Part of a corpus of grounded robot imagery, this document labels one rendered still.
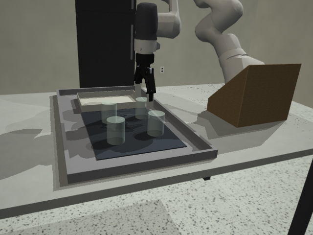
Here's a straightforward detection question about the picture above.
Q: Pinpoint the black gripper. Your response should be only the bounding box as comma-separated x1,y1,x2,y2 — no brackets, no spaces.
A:
134,53,156,110

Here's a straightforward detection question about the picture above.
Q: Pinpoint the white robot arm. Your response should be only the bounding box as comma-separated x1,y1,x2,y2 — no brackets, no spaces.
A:
134,0,265,84

